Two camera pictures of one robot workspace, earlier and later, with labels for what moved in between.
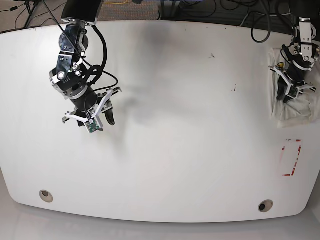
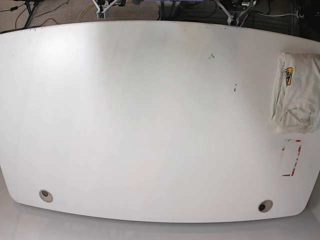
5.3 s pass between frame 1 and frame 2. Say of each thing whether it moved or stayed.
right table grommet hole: stayed
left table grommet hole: stayed
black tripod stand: stayed
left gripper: moved
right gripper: moved
